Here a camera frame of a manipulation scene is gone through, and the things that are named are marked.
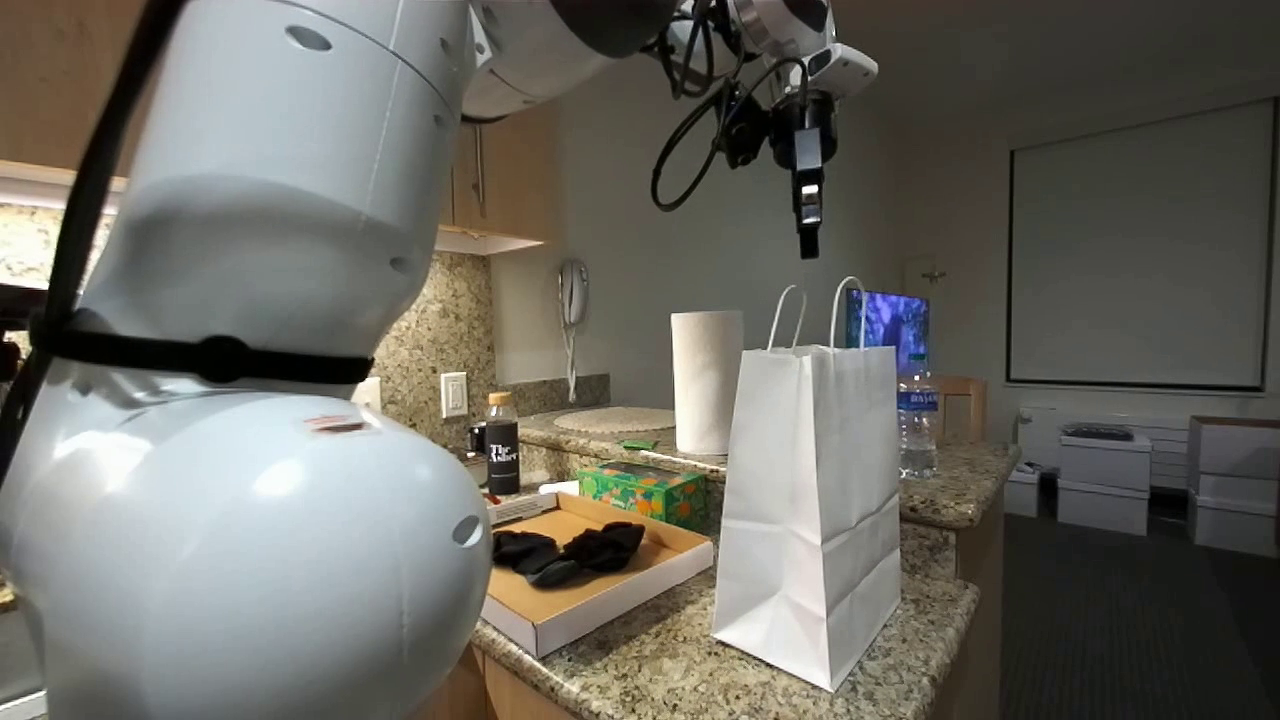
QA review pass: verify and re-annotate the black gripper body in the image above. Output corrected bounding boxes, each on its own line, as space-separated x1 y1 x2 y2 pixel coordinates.
767 81 846 137

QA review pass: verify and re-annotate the white paper bag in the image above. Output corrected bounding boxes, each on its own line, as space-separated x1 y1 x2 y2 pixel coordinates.
712 274 909 695

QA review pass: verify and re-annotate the television with blue picture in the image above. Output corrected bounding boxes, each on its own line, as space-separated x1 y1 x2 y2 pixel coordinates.
853 289 933 382

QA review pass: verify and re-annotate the white paper towel roll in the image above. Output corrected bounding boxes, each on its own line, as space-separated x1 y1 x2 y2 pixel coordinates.
670 308 750 461

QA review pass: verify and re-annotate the wooden chair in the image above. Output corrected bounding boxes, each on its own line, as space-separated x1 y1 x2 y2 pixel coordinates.
933 377 991 452

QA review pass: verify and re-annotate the round woven placemat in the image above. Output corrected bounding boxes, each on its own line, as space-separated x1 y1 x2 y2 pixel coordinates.
554 404 679 442

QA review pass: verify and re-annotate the white projection screen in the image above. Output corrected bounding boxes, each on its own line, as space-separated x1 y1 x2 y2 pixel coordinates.
1004 95 1280 394

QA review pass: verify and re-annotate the green floral tissue box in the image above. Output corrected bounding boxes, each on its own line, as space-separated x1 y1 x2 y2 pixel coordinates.
577 464 715 538

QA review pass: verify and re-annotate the white storage box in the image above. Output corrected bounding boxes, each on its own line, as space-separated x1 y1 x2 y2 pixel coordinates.
1002 455 1048 519
1188 411 1280 562
1058 420 1157 539

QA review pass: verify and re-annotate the dark bottle white label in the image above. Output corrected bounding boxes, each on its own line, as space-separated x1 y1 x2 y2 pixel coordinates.
479 388 525 499

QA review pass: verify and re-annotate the red white snack package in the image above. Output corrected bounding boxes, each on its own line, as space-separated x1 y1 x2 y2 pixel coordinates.
484 489 564 527

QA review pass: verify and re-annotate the black sock grey heel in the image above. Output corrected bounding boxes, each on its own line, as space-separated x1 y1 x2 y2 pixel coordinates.
492 527 584 594

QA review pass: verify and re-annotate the flat cardboard box white rim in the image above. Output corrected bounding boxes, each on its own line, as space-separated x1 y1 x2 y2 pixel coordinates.
477 491 715 662

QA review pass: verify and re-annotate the wooden counter cabinet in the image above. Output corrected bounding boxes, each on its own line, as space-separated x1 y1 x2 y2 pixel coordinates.
454 644 577 720

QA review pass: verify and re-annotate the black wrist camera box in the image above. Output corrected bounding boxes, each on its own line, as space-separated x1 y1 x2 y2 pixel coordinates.
715 81 794 171

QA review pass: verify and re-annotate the white wall phone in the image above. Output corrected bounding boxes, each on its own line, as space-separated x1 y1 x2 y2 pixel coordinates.
554 257 591 404

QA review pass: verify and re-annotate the wooden wall cabinet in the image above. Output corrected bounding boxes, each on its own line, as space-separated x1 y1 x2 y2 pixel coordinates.
431 113 564 257

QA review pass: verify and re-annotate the white wall outlet plate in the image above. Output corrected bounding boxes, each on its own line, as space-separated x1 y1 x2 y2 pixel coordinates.
436 367 471 420

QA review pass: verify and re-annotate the black velcro strap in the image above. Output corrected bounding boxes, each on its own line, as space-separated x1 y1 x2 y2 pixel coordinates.
34 322 375 394

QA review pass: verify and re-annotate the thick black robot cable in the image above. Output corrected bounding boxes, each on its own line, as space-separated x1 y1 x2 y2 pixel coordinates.
0 0 756 486

